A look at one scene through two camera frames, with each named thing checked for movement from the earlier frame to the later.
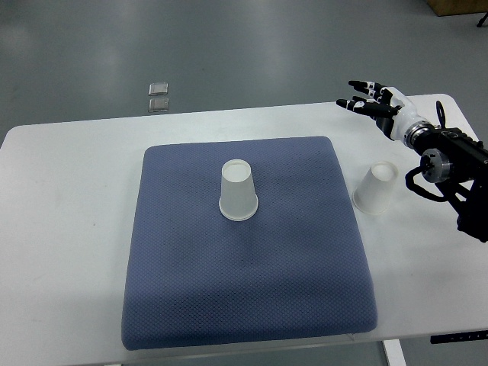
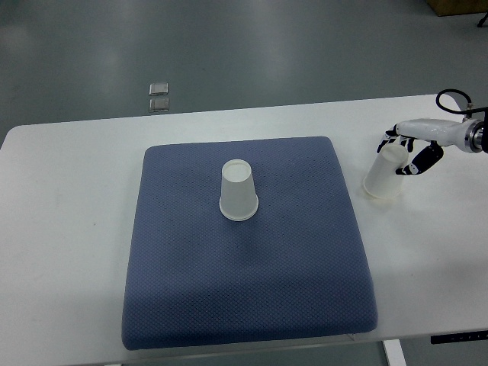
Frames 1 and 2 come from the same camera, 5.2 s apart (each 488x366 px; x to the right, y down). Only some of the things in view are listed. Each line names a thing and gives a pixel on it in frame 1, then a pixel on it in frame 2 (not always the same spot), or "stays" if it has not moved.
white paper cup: [373, 194] -> [382, 181]
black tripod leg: [482, 20] stays
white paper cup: [239, 199] stays
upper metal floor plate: [158, 88] stays
